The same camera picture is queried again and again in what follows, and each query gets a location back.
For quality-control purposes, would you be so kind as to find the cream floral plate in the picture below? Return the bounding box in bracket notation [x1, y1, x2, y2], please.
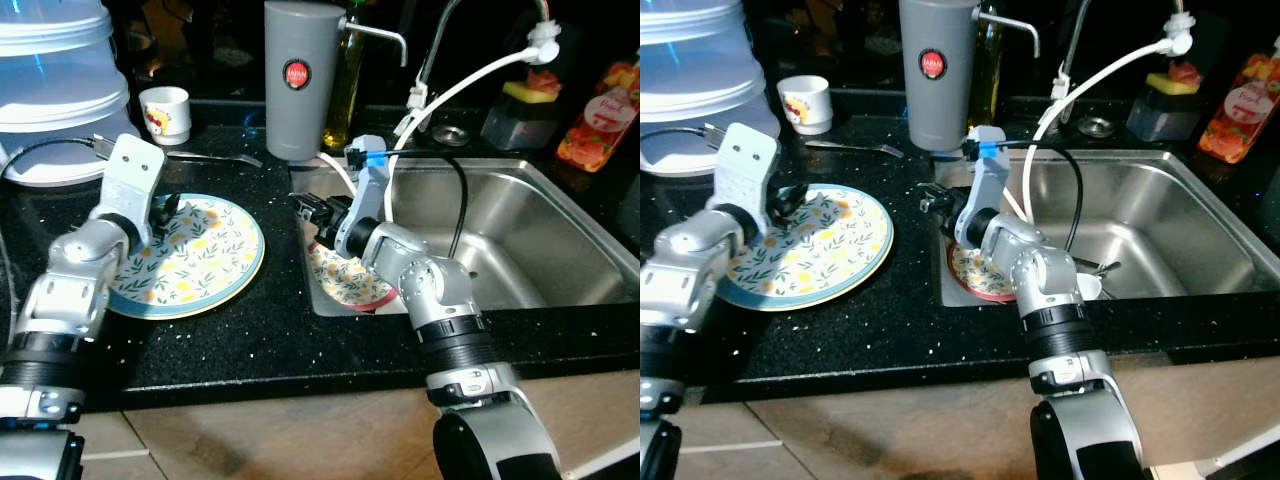
[108, 196, 262, 307]
[722, 186, 889, 299]

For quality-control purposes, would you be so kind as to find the pink rimmed floral plate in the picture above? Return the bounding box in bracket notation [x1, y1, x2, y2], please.
[305, 240, 401, 313]
[945, 240, 1021, 303]

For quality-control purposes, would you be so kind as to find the light blue plate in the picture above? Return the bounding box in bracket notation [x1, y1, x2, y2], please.
[718, 183, 896, 313]
[105, 193, 267, 321]

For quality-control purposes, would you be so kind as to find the steel fork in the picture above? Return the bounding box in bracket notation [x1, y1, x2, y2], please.
[805, 138, 906, 159]
[165, 150, 264, 169]

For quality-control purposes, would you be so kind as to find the grey water filter canister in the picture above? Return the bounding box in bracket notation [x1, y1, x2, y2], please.
[264, 0, 409, 163]
[898, 0, 1041, 153]

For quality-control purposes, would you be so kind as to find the small white printed cup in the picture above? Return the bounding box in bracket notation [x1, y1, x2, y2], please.
[777, 75, 833, 136]
[139, 86, 192, 146]

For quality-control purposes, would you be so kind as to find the yellow oil bottle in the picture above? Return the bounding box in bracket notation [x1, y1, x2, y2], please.
[965, 0, 1004, 129]
[322, 0, 366, 151]

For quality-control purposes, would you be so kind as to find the white tiered food container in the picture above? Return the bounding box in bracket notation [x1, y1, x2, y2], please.
[0, 0, 131, 188]
[640, 0, 751, 178]

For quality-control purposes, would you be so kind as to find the chrome sink faucet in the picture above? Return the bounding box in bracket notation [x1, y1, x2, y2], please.
[1055, 0, 1196, 123]
[408, 0, 556, 116]

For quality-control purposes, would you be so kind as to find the orange soap pump pouch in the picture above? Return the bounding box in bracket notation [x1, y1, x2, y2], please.
[1197, 52, 1280, 166]
[556, 60, 640, 173]

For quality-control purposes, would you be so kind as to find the dark sponge holder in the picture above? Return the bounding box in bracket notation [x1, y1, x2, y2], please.
[1127, 85, 1206, 141]
[480, 95, 561, 151]

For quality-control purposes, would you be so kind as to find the stainless steel sink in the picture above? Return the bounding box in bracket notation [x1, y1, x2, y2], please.
[290, 155, 640, 319]
[935, 148, 1280, 306]

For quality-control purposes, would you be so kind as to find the grey cabinet door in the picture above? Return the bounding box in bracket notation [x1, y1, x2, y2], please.
[122, 385, 446, 480]
[745, 375, 1041, 480]
[1100, 355, 1280, 471]
[515, 368, 640, 476]

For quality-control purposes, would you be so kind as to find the grey cabinet drawer front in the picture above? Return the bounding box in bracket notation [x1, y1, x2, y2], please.
[75, 412, 151, 459]
[700, 400, 786, 451]

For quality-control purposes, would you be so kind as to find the yellow sponge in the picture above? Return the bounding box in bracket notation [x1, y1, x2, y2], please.
[1148, 72, 1201, 96]
[502, 80, 559, 106]

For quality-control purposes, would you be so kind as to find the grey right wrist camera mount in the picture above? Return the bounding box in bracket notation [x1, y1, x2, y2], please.
[335, 133, 391, 256]
[955, 125, 1011, 249]

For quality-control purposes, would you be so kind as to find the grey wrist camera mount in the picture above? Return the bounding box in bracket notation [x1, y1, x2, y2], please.
[705, 122, 781, 236]
[335, 133, 391, 256]
[955, 125, 1011, 249]
[95, 133, 167, 246]

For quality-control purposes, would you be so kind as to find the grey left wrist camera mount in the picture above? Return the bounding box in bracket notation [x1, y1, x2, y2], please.
[95, 133, 167, 246]
[705, 122, 781, 236]

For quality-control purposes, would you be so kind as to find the white faucet hose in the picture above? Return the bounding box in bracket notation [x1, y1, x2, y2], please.
[1000, 10, 1196, 223]
[318, 15, 561, 226]

